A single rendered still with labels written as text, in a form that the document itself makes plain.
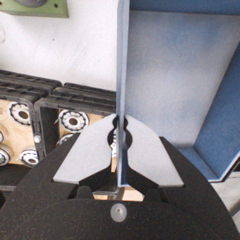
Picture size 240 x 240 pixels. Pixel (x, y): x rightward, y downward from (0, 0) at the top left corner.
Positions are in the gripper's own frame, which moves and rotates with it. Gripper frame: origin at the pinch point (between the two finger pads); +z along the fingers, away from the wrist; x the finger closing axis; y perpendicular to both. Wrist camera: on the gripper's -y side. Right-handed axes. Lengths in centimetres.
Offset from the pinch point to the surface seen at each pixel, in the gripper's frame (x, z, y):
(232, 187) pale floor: 229, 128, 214
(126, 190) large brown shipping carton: 6, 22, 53
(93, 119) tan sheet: -9.8, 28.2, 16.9
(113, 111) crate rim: -1.8, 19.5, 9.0
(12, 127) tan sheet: -40, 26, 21
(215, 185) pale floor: 191, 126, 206
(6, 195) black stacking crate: -59, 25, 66
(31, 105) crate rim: -22.8, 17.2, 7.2
